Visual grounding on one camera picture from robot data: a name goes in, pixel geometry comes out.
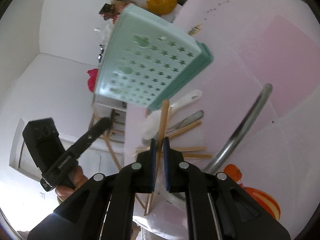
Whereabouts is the wooden chair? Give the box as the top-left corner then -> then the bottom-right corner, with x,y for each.
87,109 -> 126,145

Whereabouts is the stainless steel spoon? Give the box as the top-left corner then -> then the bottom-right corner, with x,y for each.
142,109 -> 205,145

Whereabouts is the red plastic bag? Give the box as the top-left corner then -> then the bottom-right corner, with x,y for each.
87,68 -> 99,93

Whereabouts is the steel ladle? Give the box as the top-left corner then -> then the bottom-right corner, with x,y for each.
201,83 -> 273,175

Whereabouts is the white plastic rice paddle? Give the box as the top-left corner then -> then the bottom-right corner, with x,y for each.
141,90 -> 202,140

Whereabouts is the white side table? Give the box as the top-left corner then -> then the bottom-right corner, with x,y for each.
89,96 -> 127,133

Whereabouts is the white door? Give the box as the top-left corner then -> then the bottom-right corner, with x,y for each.
9,119 -> 118,181

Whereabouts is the orange plastic bag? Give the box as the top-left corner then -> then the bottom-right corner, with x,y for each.
146,0 -> 177,16

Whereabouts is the person left hand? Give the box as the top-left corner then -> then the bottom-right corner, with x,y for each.
55,166 -> 88,202

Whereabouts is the mint green utensil caddy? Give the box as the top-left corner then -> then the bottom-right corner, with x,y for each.
94,4 -> 213,111

